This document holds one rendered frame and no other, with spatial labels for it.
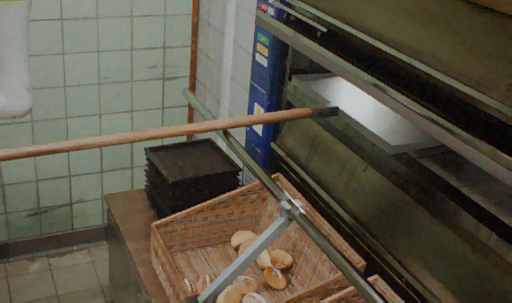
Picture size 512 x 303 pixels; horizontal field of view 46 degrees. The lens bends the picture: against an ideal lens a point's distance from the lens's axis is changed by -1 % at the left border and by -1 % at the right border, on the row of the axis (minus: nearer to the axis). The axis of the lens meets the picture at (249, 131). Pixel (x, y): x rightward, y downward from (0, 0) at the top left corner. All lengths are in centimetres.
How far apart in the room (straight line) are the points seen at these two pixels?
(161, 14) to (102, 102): 49
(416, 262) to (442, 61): 52
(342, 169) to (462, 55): 62
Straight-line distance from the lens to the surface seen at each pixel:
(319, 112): 179
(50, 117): 285
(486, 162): 118
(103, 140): 156
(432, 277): 158
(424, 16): 152
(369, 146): 171
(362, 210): 177
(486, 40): 138
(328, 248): 125
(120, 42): 279
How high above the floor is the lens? 188
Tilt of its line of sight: 25 degrees down
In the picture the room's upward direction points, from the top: 5 degrees clockwise
